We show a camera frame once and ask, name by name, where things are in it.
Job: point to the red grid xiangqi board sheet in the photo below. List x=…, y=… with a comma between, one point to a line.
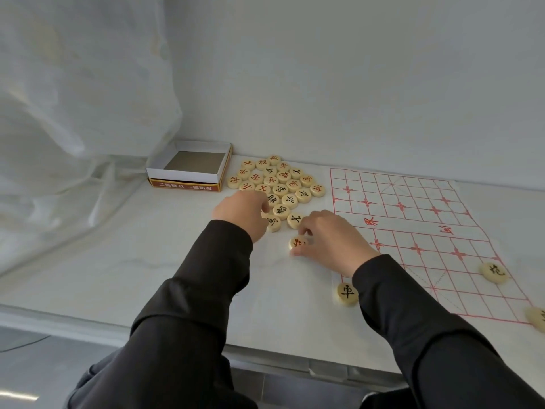
x=404, y=187

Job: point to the pile of wooden xiangqi pieces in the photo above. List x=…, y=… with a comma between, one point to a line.
x=276, y=178

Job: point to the person's left forearm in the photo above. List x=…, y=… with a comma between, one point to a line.
x=179, y=327

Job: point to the white cardboard box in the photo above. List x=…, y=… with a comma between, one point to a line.
x=183, y=176

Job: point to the person's right forearm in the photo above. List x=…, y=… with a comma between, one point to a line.
x=447, y=349

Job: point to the grey desk drawer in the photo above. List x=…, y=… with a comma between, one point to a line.
x=272, y=362

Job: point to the sheer white curtain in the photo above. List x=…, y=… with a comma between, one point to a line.
x=76, y=123

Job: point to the person's left hand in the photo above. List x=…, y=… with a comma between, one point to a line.
x=242, y=210

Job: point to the person's right hand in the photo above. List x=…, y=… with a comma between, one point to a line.
x=340, y=247

